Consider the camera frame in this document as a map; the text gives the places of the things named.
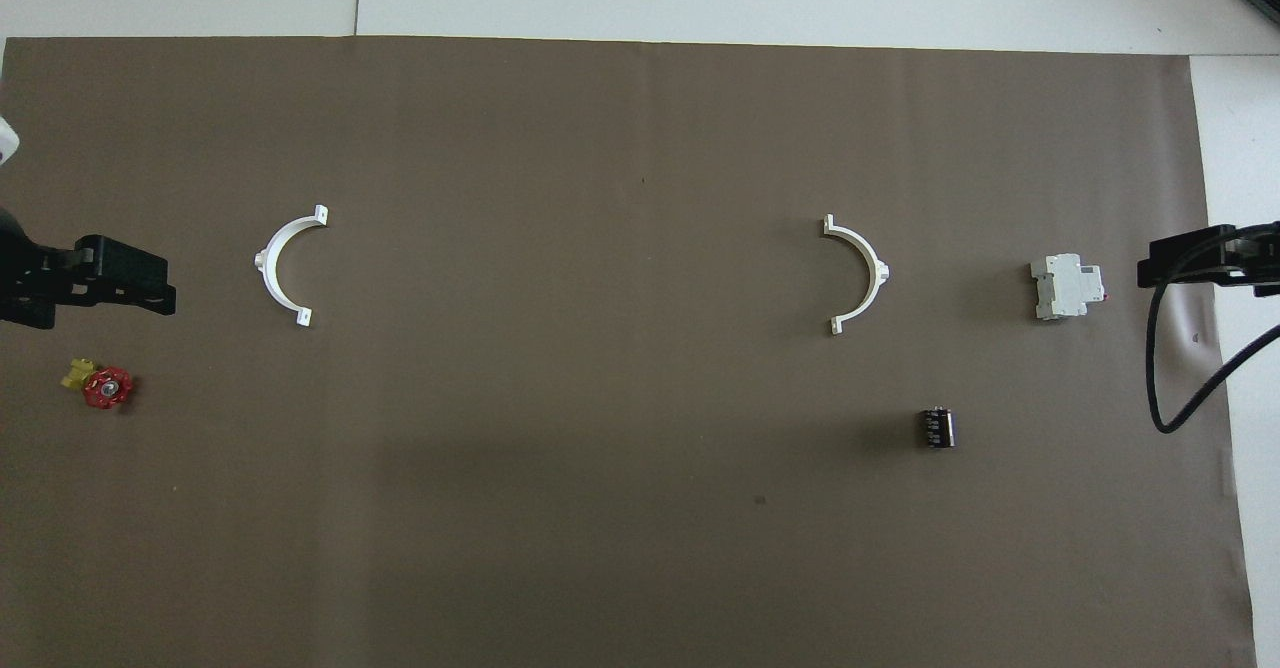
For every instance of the black cylindrical capacitor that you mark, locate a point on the black cylindrical capacitor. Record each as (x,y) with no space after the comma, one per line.
(938,427)

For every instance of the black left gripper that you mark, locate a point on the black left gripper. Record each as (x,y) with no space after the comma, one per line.
(30,283)

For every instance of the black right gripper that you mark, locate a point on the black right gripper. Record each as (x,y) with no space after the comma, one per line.
(1262,258)

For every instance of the brown paper table mat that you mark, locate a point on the brown paper table mat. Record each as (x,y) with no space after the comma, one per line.
(620,448)

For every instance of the white half pipe clamp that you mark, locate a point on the white half pipe clamp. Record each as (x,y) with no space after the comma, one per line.
(272,283)
(872,288)

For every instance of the red and yellow valve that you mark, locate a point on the red and yellow valve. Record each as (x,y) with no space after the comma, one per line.
(105,387)

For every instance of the white circuit breaker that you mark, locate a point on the white circuit breaker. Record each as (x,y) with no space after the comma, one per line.
(1066,286)

